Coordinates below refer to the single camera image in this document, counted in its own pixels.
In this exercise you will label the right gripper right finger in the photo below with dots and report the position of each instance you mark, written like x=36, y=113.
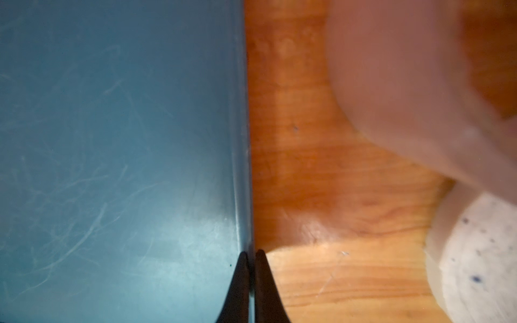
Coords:
x=268, y=306

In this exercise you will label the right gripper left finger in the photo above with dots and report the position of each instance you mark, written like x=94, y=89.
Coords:
x=236, y=305

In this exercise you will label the blue plastic tray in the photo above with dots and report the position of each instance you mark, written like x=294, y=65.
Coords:
x=125, y=188

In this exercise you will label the white tape roll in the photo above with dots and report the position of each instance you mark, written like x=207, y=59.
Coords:
x=471, y=257

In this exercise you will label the clear tape roll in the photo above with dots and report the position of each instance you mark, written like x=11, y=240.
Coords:
x=400, y=75

